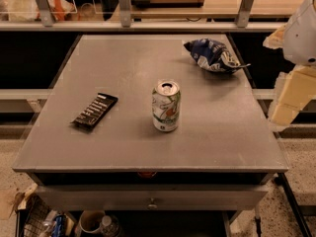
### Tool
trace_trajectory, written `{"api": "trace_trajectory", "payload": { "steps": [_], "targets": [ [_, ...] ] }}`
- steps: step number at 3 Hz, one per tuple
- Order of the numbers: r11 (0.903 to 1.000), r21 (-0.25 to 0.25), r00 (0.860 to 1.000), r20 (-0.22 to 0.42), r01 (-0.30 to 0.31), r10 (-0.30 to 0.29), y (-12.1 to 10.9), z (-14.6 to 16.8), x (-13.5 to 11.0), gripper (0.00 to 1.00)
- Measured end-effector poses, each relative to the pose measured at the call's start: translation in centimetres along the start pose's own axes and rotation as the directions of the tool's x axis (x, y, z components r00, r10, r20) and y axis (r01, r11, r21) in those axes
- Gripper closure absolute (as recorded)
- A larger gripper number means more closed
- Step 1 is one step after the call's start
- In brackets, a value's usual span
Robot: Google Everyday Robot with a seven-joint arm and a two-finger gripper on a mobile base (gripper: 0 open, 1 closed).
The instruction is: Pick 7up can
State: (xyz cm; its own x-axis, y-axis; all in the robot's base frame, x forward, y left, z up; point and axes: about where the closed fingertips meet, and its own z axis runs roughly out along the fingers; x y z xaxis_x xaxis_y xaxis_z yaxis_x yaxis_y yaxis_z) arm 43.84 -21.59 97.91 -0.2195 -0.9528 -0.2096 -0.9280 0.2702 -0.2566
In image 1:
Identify white orange plastic bag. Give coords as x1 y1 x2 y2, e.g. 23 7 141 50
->
7 0 75 22

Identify clear plastic bottle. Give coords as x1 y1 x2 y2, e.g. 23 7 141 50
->
100 215 120 237

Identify round metal drawer knob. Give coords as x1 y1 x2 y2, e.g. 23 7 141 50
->
147 197 158 210

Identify grey metal rail post middle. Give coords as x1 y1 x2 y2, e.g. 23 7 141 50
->
118 0 131 28

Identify grey table drawer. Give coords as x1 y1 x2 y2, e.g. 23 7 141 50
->
37 185 268 211

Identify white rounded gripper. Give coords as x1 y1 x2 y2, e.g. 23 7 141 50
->
263 0 316 127

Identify white green 7up can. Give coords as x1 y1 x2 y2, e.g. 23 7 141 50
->
152 80 181 132

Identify white paper cup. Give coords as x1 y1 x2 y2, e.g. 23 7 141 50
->
76 210 105 237

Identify grey metal rail post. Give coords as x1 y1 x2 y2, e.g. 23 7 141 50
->
118 0 131 28
36 0 55 27
235 0 255 28

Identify blue crumpled chip bag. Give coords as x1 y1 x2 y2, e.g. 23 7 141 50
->
184 39 247 74

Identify blue packet under table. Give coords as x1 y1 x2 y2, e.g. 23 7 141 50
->
51 215 66 237

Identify wire mesh basket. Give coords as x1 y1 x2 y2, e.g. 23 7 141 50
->
23 197 50 237

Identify grey metal rail post right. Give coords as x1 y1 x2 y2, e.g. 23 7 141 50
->
235 0 255 28

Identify grey metal rail post left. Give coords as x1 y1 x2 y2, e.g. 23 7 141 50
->
36 0 55 27

